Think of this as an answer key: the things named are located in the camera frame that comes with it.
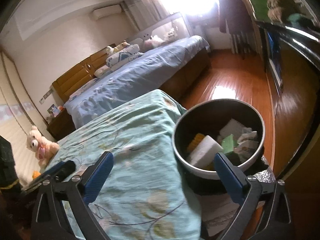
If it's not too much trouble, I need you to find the orange foam fruit net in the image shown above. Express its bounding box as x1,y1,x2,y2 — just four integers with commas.
187,133,205,153

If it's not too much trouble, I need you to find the black television on cabinet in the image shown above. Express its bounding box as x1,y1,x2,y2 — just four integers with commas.
264,29,283,98

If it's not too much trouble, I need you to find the small orange foam net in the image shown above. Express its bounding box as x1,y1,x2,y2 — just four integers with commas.
32,171,41,180

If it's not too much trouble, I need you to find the pink plush toy by rail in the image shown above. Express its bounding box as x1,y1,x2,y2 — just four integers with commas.
142,35,165,51

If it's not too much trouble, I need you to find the white pink teddy bear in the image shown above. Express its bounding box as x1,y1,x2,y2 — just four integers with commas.
26,126,60,169

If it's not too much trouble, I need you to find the brown plush toy on shelf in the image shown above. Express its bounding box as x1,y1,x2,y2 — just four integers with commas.
267,0,299,23

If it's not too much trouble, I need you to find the dark hanging coat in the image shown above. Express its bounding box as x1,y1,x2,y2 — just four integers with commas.
219,0,253,34

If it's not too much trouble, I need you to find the blue bed duvet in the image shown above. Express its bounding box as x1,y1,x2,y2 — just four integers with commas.
64,35,209,128

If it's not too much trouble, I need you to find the grey bed guard rail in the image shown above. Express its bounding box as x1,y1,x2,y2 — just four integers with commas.
126,12,193,52

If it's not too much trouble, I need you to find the black round trash bin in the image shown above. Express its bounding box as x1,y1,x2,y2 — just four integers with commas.
172,99,266,180

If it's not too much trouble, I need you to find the yellow plush toy on pillow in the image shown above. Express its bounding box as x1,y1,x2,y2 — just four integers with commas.
105,41,130,56

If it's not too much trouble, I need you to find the white foam block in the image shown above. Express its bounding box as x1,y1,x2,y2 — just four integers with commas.
219,119,245,139

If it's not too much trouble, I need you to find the dark wooden bed base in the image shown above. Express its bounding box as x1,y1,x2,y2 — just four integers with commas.
159,48,210,100

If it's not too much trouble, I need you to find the white blue patterned pillow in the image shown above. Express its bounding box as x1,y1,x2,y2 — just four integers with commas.
106,44,144,67

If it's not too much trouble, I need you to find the framed photo on nightstand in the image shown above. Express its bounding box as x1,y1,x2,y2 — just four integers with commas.
47,104,60,118

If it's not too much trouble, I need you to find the dark wooden nightstand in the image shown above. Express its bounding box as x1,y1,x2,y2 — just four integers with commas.
47,109,75,141

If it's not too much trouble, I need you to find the white foam fruit net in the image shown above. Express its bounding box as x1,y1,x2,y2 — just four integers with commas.
186,135,223,168

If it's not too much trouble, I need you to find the white plastic bag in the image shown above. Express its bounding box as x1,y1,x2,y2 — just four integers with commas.
234,127,259,160

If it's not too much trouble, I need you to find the wooden headboard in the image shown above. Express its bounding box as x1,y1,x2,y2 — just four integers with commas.
52,48,107,103

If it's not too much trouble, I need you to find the white wall air conditioner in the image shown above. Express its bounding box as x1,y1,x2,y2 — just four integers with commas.
90,4,122,21

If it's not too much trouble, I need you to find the green snack packet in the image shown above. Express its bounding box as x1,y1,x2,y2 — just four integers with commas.
221,134,238,154

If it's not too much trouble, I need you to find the teal floral bed sheet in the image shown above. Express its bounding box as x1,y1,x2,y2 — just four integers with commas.
49,89,201,239

